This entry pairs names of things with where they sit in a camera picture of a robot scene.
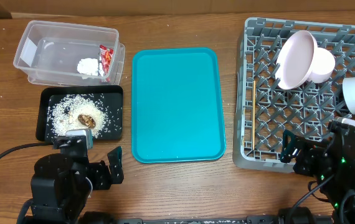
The black plastic tray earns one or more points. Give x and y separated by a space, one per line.
72 90

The grey dishwasher rack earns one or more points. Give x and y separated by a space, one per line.
306 110

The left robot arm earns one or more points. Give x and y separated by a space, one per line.
63 182

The gold foil wrapper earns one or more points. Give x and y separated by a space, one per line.
87 121

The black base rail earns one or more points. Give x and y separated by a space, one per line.
253 219

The clear plastic bin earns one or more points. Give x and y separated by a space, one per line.
49 52

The white napkin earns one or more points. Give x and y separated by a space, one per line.
88 66

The large white plate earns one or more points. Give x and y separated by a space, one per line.
296 60

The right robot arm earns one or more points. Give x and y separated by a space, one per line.
339 189

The teal serving tray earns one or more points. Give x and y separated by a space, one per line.
176 106

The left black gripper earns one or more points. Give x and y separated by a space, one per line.
103 178

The red snack wrapper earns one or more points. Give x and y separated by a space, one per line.
105 57

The spilled rice pile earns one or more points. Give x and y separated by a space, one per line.
105 108

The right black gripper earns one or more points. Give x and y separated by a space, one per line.
302 155

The small white rice bowl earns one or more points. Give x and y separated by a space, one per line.
323 65

